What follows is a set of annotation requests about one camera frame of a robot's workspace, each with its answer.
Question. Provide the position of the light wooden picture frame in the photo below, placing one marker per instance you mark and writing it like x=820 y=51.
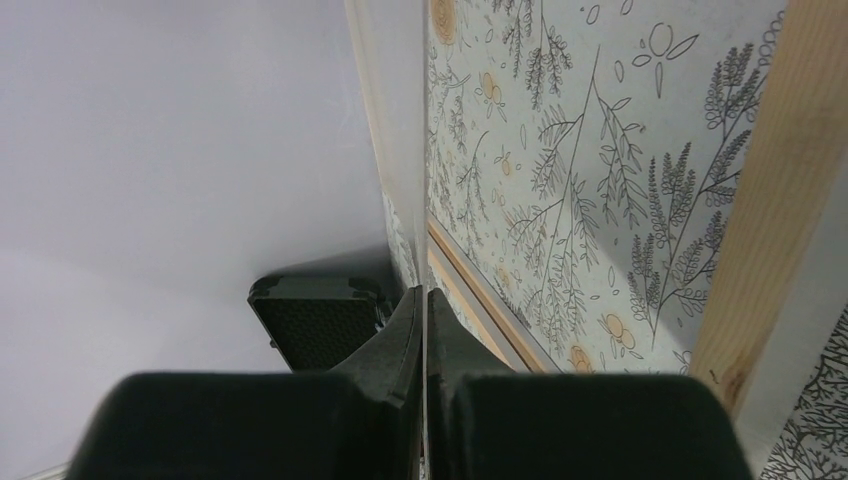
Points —
x=762 y=199

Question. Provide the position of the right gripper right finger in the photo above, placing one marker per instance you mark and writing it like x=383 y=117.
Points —
x=487 y=421

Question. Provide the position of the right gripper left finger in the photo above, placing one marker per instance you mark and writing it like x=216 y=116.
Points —
x=358 y=420

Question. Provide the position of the floral patterned table mat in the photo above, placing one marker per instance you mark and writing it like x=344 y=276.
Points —
x=570 y=179

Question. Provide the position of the black poker chip case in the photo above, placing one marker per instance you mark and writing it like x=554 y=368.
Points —
x=318 y=312

